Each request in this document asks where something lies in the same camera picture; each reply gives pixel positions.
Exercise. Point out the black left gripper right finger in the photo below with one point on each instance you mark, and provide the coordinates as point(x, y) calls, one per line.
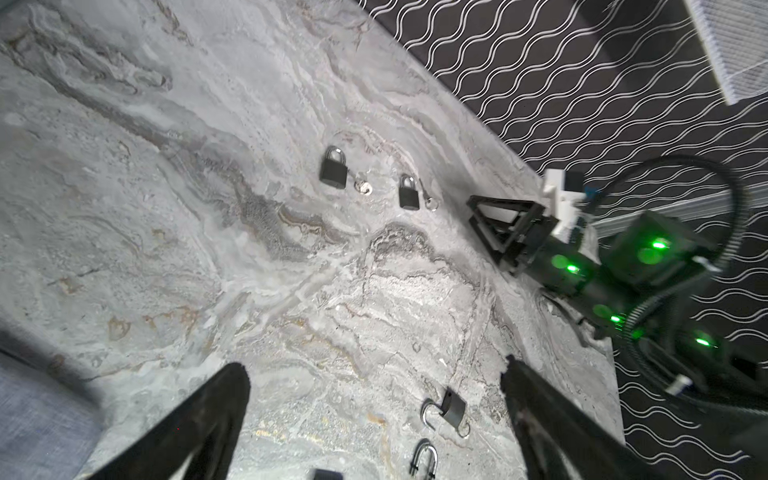
point(553, 433)

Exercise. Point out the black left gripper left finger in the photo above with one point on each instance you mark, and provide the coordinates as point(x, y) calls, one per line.
point(199, 437)

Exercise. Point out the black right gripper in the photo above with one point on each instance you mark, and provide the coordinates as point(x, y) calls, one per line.
point(517, 234)

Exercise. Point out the dark padlock with keyring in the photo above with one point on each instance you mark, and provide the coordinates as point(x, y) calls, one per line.
point(412, 195)

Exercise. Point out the silver grey padlock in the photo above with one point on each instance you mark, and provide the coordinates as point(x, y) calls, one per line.
point(452, 410)

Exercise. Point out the black padlock with key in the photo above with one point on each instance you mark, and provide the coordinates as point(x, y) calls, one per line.
point(334, 172)

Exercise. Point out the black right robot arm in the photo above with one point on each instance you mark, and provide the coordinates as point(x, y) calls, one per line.
point(634, 294)

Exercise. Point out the blue padlock left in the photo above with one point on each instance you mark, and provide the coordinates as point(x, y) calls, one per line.
point(323, 474)

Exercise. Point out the blue padlock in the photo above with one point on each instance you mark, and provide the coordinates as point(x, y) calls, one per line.
point(425, 451)
point(323, 474)

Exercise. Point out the blue padlock right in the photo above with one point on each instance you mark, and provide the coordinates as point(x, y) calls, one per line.
point(425, 451)

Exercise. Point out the grey cloth pad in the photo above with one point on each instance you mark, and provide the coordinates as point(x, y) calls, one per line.
point(47, 430)

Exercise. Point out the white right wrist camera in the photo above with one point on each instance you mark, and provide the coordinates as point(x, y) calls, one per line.
point(565, 192)

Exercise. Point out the white wire mesh basket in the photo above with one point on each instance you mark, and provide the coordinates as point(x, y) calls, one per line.
point(733, 34)

